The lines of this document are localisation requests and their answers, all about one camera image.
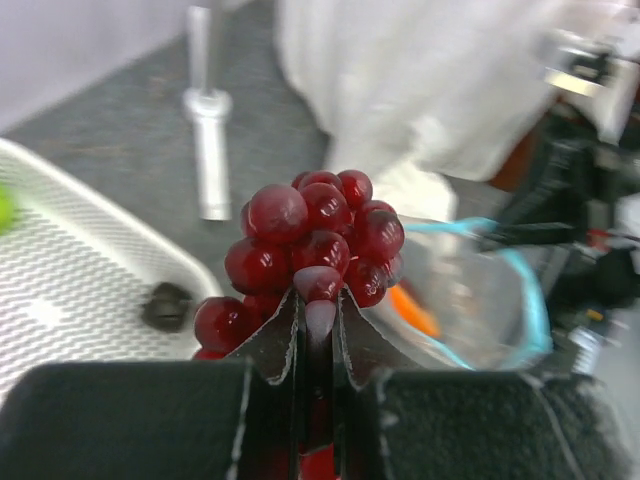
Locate clear zip top bag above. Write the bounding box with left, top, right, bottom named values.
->
left=373, top=217, right=552, bottom=371

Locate orange papaya slice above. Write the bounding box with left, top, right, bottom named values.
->
left=388, top=285, right=441, bottom=338

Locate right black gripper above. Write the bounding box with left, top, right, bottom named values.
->
left=479, top=136, right=639, bottom=370

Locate silver garment rack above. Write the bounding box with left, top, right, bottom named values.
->
left=183, top=1, right=233, bottom=221

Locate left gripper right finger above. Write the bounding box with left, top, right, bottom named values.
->
left=334, top=292, right=639, bottom=479

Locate white perforated plastic basket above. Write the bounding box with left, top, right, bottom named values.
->
left=1, top=140, right=221, bottom=391

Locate dark brown round fruit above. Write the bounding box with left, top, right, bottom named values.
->
left=141, top=282, right=193, bottom=333

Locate red grape bunch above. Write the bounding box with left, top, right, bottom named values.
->
left=194, top=170, right=405, bottom=360

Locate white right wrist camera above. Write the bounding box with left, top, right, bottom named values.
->
left=538, top=30, right=639, bottom=145

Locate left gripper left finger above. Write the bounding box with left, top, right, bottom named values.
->
left=1, top=291, right=300, bottom=479

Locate white cloth bag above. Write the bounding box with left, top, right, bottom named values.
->
left=275, top=0, right=639, bottom=222

